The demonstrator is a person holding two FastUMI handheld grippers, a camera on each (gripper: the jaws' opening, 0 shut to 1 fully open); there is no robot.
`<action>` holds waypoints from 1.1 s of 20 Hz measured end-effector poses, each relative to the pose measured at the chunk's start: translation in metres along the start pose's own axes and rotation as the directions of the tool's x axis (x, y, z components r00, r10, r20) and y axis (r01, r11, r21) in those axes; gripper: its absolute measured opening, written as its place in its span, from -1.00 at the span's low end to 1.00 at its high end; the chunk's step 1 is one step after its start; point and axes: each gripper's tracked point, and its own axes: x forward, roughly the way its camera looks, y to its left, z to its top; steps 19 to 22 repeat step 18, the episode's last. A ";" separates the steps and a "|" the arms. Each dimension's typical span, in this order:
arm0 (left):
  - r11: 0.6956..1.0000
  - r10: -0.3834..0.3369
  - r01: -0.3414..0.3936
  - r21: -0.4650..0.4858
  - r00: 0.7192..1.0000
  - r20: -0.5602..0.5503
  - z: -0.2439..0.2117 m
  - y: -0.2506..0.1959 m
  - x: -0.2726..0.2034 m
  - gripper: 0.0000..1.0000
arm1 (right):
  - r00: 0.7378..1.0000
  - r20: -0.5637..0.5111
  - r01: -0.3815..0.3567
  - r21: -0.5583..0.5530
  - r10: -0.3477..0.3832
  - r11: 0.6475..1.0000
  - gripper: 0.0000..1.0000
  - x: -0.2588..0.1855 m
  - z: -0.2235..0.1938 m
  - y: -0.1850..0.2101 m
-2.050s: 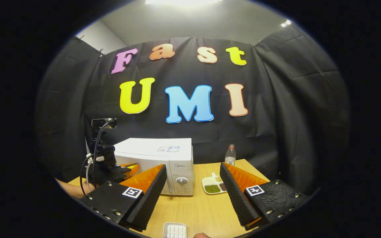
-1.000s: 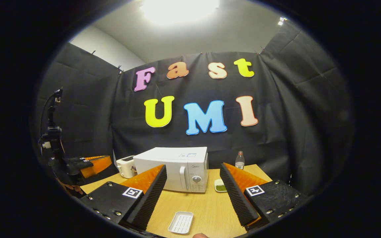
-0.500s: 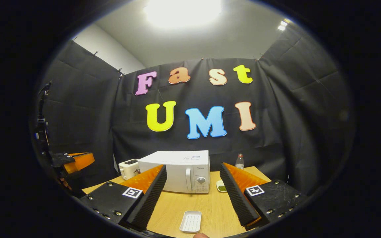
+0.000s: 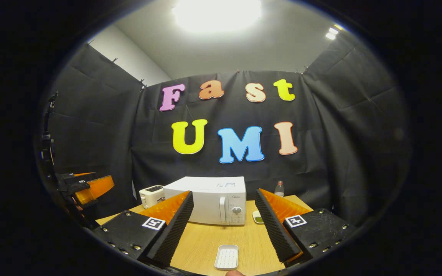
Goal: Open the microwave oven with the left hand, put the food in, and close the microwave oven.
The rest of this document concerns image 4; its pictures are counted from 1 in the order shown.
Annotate white toaster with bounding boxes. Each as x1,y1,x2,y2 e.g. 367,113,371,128
139,185,165,209

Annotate small ceiling spot lights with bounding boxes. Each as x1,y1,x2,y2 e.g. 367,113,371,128
325,25,343,41

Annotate bright ceiling light panel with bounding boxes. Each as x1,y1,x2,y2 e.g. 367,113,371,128
172,0,263,34

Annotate white microwave oven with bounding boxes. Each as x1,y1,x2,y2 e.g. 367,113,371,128
163,176,247,225

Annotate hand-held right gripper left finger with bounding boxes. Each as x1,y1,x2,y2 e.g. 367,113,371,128
92,191,195,268

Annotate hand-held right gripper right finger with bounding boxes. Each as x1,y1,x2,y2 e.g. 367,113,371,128
254,188,356,265

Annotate small white ribbed tray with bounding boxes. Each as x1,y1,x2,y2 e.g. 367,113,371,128
214,245,239,271

